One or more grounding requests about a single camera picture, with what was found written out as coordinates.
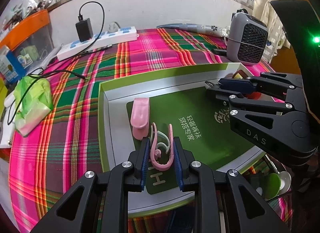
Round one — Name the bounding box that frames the green tissue pack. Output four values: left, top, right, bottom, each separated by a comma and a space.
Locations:
14, 76, 53, 137

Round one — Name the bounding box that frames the white blue power strip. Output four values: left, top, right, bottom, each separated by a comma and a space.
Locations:
57, 26, 138, 61

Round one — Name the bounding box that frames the black power adapter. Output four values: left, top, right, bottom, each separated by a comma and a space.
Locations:
75, 17, 93, 42

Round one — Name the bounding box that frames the cream patterned curtain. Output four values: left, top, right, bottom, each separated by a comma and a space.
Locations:
253, 0, 291, 63

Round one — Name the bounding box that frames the black charging cable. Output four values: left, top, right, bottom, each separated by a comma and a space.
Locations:
7, 0, 113, 126

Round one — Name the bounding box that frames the pink plastic clip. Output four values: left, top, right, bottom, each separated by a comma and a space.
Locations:
130, 97, 150, 140

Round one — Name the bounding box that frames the green cardboard box tray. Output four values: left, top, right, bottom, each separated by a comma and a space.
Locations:
98, 62, 266, 218

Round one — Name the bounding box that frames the blue white carton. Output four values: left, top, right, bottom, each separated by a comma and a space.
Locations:
0, 45, 26, 84

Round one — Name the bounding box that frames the grey floral folded umbrella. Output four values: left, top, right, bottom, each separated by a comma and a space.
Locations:
157, 23, 230, 37

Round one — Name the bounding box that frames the plaid pink green tablecloth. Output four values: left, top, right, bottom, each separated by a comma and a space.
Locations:
8, 29, 225, 232

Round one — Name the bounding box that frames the brown bottle red cap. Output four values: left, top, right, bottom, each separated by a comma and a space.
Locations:
232, 70, 261, 100

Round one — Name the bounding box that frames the orange lid storage bin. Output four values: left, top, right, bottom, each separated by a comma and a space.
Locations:
1, 10, 54, 71

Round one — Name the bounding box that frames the green white suction knob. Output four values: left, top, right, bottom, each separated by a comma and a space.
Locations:
256, 171, 292, 200

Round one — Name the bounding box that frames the grey portable fan heater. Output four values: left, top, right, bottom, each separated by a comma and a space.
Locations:
227, 12, 268, 65

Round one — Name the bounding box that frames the pink hair claw clip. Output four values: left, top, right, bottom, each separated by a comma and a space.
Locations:
150, 122, 174, 171

